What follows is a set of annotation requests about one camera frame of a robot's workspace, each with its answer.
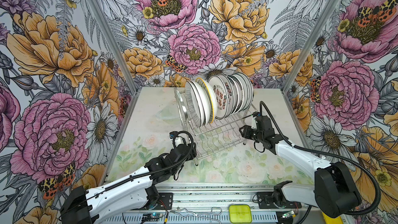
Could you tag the red floral pattern plate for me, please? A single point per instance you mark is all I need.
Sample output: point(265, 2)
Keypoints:
point(222, 101)

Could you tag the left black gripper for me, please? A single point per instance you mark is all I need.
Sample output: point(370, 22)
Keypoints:
point(193, 154)

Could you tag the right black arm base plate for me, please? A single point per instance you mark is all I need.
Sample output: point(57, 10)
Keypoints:
point(265, 200)

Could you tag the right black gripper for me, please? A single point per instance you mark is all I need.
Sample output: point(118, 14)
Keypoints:
point(246, 132)

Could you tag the yellow rimmed white plate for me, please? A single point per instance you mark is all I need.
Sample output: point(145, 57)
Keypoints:
point(211, 96)

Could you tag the clear glass plate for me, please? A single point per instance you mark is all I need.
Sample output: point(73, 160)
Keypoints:
point(169, 112)

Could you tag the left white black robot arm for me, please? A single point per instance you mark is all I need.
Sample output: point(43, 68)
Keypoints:
point(134, 191)

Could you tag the plain white plate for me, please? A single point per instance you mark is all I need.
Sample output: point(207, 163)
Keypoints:
point(205, 103)

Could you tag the red dotted rim plate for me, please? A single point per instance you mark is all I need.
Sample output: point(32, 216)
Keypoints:
point(230, 94)

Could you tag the bent metal wire hook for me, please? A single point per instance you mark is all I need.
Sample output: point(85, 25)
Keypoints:
point(212, 216)

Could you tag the chrome wire dish rack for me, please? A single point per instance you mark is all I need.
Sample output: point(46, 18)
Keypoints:
point(217, 136)

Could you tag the yellow box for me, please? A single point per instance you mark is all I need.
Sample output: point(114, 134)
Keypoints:
point(327, 219)

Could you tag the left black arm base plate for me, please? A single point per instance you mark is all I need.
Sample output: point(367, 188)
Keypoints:
point(163, 201)

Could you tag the small green circuit board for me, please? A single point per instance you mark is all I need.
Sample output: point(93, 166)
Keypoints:
point(151, 217)

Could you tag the black striped rim plate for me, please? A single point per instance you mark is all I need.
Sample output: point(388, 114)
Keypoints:
point(193, 104)

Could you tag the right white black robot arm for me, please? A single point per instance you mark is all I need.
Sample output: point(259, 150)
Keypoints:
point(333, 192)

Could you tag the white plate row middle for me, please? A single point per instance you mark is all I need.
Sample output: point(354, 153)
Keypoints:
point(240, 93)

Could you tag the green square lid box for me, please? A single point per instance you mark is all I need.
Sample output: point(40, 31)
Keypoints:
point(240, 214)

